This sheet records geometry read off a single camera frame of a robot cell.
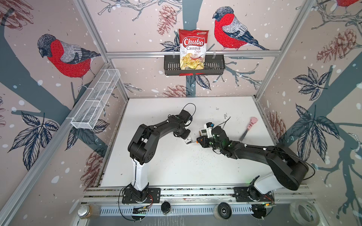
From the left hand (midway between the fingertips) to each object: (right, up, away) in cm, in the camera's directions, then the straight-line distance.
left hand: (184, 136), depth 95 cm
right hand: (+7, -2, -8) cm, 11 cm away
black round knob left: (-8, -26, -33) cm, 43 cm away
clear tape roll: (+62, -34, -26) cm, 75 cm away
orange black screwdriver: (+8, -2, -9) cm, 12 cm away
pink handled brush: (+52, +10, +9) cm, 54 cm away
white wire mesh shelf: (-51, +15, -24) cm, 58 cm away
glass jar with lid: (-44, -27, -34) cm, 62 cm away
